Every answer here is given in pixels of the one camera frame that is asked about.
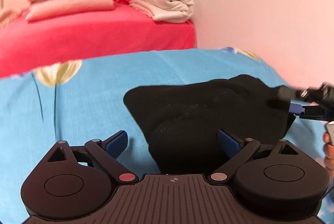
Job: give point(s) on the red bed sheet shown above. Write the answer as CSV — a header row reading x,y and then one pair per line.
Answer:
x,y
28,45

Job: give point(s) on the cream cloth on bed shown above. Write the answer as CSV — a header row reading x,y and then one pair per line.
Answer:
x,y
9,15

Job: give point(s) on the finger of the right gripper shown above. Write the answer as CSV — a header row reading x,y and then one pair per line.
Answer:
x,y
320,112
323,94

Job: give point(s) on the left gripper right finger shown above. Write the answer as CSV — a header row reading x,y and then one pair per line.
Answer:
x,y
238,152

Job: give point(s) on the black pants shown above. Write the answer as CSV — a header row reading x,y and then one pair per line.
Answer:
x,y
180,122

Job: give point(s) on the blue floral bed sheet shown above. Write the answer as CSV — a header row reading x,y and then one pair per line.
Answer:
x,y
90,105

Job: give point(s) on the rolled cream blanket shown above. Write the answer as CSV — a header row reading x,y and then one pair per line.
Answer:
x,y
172,11

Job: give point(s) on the person right hand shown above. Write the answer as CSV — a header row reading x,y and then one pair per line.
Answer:
x,y
329,154

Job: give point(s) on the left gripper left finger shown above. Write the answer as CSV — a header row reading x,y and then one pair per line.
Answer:
x,y
105,154

